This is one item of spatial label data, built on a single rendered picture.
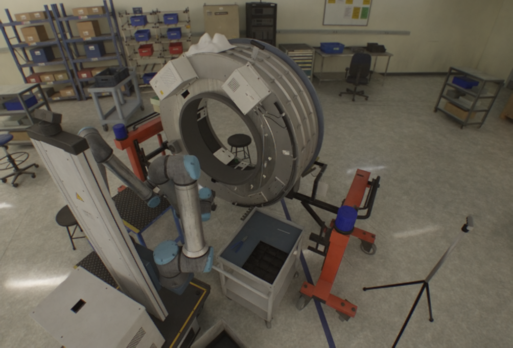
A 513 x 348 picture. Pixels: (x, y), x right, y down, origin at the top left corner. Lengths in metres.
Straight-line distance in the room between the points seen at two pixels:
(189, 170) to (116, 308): 0.88
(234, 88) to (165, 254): 1.07
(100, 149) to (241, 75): 0.92
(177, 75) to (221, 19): 4.61
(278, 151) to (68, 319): 1.58
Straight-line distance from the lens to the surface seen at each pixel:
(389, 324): 2.61
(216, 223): 2.96
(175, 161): 1.21
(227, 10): 6.42
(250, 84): 1.60
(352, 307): 2.27
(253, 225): 2.05
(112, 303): 1.70
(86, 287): 1.83
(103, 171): 1.82
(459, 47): 10.52
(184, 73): 1.94
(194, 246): 1.47
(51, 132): 1.19
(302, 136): 1.82
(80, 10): 6.91
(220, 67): 1.83
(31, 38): 7.54
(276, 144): 1.80
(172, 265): 1.59
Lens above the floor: 2.23
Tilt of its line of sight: 34 degrees down
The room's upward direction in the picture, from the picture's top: straight up
